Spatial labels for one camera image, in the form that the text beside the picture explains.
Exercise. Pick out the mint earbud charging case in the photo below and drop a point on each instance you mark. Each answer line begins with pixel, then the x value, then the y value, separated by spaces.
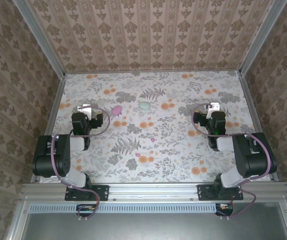
pixel 144 106

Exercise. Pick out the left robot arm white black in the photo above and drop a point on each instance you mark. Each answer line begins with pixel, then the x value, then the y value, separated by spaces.
pixel 63 155

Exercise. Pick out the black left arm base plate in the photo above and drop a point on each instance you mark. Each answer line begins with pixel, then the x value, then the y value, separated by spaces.
pixel 101 192

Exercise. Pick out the grey metal sheet panel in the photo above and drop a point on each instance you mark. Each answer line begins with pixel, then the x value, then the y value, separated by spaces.
pixel 158 227

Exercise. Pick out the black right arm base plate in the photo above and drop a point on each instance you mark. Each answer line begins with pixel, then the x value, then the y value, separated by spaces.
pixel 206 192

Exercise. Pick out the small black controller board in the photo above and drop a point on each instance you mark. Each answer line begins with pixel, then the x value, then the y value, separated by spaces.
pixel 224 210
pixel 86 210

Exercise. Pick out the long aluminium mounting rail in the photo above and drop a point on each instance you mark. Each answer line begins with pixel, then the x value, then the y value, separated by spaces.
pixel 153 192

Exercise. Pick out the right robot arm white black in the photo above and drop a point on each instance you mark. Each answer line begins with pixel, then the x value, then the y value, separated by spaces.
pixel 248 160

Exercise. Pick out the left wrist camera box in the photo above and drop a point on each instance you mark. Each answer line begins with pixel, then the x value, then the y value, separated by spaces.
pixel 84 108

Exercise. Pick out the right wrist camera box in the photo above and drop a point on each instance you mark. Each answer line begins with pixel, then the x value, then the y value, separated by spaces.
pixel 214 106

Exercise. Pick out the aluminium frame post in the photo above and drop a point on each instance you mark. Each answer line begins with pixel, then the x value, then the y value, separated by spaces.
pixel 261 37
pixel 39 37

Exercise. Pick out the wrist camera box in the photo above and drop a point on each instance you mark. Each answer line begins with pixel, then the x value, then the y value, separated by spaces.
pixel 214 106
pixel 84 108

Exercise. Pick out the pink earbud charging case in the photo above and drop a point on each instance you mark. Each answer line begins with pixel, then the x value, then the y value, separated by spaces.
pixel 117 110

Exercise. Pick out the aluminium side rail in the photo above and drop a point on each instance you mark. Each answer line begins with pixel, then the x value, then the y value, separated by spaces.
pixel 50 122
pixel 255 120

